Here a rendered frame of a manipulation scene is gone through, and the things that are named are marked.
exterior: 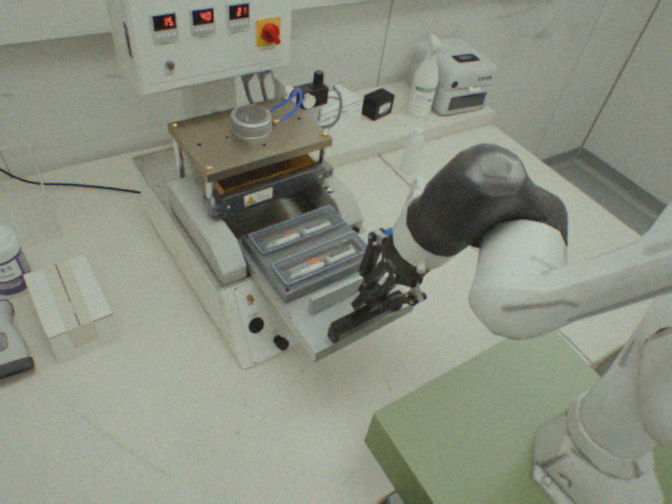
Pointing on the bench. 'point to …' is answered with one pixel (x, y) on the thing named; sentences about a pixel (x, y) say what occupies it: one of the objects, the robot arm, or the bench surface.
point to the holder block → (297, 253)
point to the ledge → (396, 128)
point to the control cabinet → (201, 47)
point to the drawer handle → (356, 318)
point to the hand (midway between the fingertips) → (366, 296)
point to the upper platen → (263, 174)
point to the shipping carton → (72, 308)
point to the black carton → (377, 104)
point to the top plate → (248, 137)
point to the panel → (262, 349)
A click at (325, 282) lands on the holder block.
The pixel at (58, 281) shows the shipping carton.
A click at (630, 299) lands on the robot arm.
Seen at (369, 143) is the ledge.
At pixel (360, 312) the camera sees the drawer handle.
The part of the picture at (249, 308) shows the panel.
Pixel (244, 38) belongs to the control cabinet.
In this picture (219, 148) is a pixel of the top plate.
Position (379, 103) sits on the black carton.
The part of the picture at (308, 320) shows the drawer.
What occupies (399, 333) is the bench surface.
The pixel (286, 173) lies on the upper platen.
